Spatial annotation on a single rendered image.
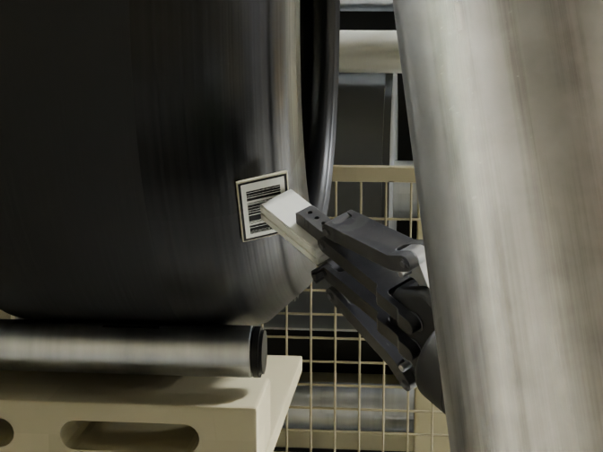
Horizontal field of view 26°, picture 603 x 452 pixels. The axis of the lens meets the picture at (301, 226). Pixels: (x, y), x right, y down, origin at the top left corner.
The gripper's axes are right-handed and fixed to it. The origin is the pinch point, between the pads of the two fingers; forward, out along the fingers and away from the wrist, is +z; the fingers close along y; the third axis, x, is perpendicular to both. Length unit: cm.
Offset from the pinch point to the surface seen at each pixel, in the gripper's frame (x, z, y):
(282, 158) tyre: 2.1, 5.2, -2.2
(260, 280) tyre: -0.1, 6.6, 10.0
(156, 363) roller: -8.6, 10.9, 17.6
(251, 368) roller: -2.5, 5.4, 17.9
